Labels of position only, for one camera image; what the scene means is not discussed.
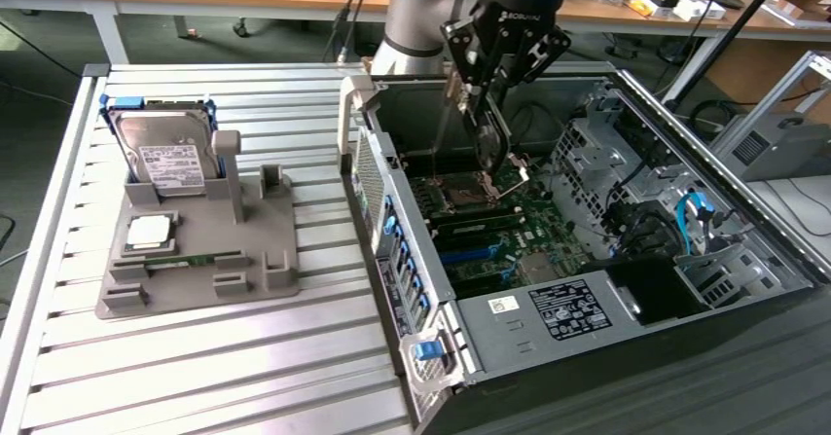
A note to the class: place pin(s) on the black graphics card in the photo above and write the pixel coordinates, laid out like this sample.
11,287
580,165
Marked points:
494,143

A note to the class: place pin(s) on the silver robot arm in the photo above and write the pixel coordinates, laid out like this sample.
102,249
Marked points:
415,26

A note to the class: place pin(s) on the black office chair base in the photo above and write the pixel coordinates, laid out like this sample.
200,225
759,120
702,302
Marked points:
671,50

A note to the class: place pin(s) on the perforated metal drive cage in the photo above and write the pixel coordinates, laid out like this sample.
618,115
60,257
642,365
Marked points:
584,157

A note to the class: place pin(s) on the metal socket cover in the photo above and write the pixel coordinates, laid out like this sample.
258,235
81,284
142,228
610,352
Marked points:
522,167

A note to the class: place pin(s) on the small white box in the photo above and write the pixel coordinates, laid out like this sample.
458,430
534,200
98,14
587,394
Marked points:
698,10

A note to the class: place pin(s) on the CPU socket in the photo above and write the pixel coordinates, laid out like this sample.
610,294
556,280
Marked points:
464,194

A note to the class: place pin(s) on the open PC case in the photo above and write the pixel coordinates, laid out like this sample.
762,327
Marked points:
367,172

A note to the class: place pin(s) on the black stand pole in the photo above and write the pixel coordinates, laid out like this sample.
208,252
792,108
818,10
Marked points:
734,36

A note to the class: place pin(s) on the blue slot retainer clip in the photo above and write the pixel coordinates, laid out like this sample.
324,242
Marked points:
390,224
415,282
403,250
423,302
387,204
408,266

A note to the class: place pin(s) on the black labelled RAM stick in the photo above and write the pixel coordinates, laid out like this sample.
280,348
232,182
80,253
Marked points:
474,227

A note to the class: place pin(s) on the black caster wheel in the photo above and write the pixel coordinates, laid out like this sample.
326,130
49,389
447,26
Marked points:
242,27

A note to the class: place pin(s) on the green motherboard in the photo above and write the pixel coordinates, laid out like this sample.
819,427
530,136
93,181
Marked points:
539,230

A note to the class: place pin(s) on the blue expansion slot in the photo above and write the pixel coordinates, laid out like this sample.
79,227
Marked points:
467,255

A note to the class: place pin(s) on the grey computer tower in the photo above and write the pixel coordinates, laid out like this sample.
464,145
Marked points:
786,153

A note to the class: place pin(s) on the hard disk in blue caddy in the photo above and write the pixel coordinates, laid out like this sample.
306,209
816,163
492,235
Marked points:
162,153

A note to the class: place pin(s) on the grey disk bay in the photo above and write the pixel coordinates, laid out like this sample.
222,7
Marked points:
720,279

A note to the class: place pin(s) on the grey power supply unit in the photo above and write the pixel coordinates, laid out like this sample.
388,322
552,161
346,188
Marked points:
519,328

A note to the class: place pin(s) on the grey parts rack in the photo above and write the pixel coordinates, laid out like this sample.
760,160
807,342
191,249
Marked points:
195,240

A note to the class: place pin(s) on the blue case latch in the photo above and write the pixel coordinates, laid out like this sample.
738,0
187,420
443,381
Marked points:
427,350

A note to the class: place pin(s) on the silver CPU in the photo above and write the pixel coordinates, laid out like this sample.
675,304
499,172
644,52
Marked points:
151,230

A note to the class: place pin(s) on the green RAM stick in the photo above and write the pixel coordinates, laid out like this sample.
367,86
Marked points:
182,261

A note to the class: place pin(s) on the aluminium profile frame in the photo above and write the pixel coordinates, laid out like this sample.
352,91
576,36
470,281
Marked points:
815,62

